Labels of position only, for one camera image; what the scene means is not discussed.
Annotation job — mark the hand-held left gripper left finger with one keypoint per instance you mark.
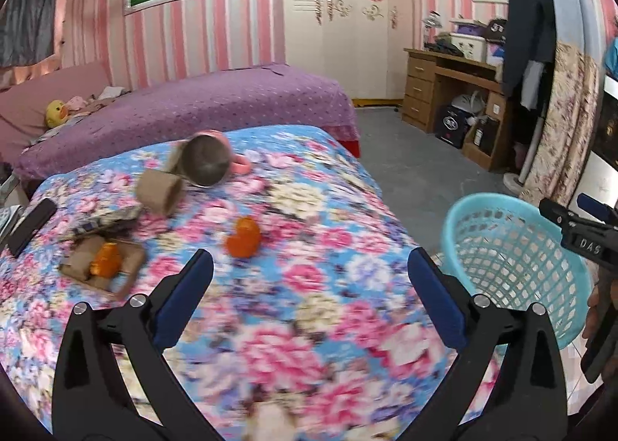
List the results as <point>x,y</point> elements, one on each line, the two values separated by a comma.
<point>186,301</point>

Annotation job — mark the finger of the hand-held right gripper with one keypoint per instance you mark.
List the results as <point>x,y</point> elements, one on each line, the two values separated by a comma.
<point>596,209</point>
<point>560,215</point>

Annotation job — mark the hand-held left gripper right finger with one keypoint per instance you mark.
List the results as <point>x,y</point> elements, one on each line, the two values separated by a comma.
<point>434,301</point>

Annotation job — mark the light blue plastic basket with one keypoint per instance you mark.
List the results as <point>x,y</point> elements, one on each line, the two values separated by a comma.
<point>507,248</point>

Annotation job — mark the person's right hand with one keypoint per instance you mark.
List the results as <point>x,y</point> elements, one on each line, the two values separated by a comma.
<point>597,310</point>

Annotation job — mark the white floor fan stand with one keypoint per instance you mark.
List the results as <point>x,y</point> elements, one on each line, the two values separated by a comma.
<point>514,183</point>

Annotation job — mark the brown cardboard tray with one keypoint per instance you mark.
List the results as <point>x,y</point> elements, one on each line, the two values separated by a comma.
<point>130,260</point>

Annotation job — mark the cardboard box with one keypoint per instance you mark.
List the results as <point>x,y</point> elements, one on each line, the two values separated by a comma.
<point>483,137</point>

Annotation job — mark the black shopping bag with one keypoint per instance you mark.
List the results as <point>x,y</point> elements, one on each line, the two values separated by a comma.
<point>451,127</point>

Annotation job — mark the pink steel-lined mug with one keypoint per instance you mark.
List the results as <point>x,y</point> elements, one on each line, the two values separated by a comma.
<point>205,161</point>

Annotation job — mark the white fan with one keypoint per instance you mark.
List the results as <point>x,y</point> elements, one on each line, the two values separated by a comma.
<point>470,103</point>

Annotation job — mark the dark hanging clothes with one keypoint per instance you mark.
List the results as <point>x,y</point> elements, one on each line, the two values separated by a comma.
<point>528,26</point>

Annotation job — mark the wooden desk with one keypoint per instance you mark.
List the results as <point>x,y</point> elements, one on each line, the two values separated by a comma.
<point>420,84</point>

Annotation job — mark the white storage box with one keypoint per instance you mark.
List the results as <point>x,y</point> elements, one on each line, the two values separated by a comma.
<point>468,46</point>

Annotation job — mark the black cap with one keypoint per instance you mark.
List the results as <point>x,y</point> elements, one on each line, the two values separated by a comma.
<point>496,30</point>

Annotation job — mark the purple polka-dot bed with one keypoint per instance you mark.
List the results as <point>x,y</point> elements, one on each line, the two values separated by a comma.
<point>217,103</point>

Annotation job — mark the dark cloth pile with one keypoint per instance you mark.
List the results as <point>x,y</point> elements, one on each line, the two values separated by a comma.
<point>444,47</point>

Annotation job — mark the pile of clothes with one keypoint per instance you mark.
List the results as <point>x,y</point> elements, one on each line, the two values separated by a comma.
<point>108,96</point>

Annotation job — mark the pink plush toy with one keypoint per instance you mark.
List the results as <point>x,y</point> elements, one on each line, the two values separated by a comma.
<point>76,103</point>

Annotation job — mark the yellow duck plush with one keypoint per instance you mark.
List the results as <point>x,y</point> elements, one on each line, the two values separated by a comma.
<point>55,113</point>

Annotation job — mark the desk lamp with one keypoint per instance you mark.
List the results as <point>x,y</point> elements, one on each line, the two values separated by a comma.
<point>432,21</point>

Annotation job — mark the pink covered headboard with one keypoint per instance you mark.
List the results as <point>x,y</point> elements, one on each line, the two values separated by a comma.
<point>43,88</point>

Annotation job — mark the white wardrobe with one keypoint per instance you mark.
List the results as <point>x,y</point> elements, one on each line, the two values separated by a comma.
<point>347,45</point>

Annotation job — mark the grey curtain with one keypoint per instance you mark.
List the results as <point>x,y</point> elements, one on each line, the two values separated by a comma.
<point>29,1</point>

